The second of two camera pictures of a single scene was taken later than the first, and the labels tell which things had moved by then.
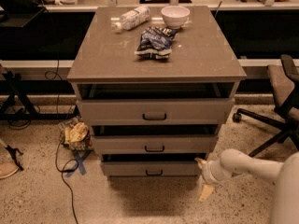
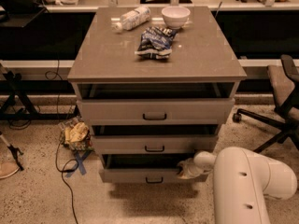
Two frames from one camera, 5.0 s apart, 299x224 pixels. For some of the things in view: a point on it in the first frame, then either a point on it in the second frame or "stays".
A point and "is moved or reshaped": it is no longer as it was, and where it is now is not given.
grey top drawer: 159,111 stays
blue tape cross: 79,162 stays
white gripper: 207,172 to 202,161
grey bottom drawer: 149,168 is moved or reshaped
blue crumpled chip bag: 155,42 stays
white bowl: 175,17 stays
